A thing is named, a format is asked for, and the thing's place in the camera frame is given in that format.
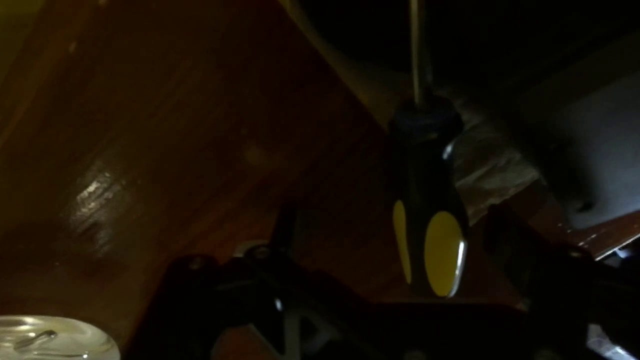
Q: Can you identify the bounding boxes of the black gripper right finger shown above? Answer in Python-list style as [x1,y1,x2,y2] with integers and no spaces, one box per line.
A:
[485,207,640,360]

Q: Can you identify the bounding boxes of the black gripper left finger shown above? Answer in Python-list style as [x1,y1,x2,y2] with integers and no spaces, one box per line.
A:
[126,206,373,360]

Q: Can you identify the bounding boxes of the black yellow screwdriver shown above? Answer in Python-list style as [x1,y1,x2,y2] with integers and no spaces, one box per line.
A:
[388,0,468,298]

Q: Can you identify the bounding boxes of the clear plastic water bottle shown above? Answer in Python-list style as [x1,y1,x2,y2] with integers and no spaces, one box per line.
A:
[0,315,120,360]

